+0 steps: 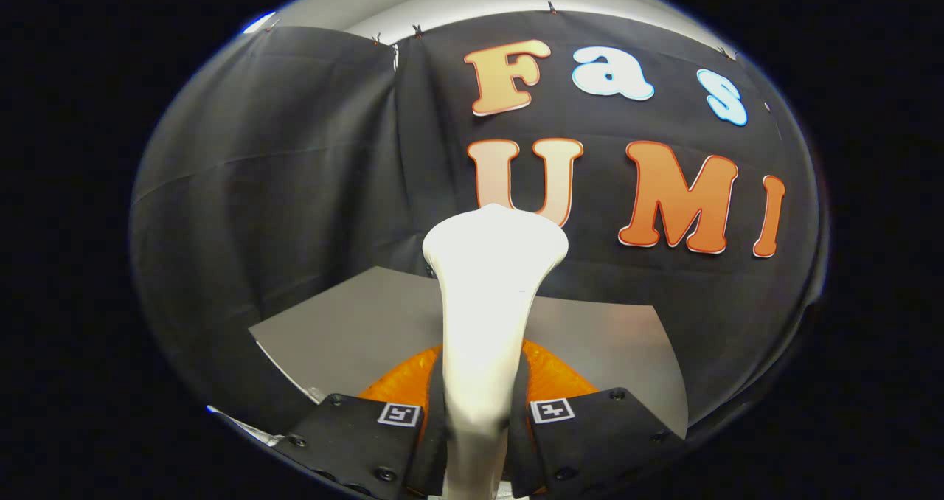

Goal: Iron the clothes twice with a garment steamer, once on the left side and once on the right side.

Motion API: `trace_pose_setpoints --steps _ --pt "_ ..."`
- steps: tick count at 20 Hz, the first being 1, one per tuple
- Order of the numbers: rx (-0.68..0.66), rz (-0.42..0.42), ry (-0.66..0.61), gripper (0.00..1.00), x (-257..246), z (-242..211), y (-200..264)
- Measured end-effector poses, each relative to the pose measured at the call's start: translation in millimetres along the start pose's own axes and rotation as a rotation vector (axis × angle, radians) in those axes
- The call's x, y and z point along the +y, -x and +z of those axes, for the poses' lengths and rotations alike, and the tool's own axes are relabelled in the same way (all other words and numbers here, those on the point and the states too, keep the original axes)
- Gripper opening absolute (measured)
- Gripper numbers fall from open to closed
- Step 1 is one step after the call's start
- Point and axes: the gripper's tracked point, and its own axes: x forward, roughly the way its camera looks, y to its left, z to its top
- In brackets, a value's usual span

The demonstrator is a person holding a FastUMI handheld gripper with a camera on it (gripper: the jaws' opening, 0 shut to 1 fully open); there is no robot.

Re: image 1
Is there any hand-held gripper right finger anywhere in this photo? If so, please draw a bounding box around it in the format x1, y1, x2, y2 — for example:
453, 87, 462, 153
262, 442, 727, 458
507, 339, 690, 500

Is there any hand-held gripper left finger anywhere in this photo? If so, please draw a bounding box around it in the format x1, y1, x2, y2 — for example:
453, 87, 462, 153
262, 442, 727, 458
271, 344, 449, 500

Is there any white garment steamer head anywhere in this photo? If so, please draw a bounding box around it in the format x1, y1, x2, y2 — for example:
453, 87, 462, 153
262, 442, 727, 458
422, 204, 570, 500

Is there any grey drawer cabinet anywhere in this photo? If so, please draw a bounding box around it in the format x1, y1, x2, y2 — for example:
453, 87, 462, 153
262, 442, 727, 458
249, 266, 690, 442

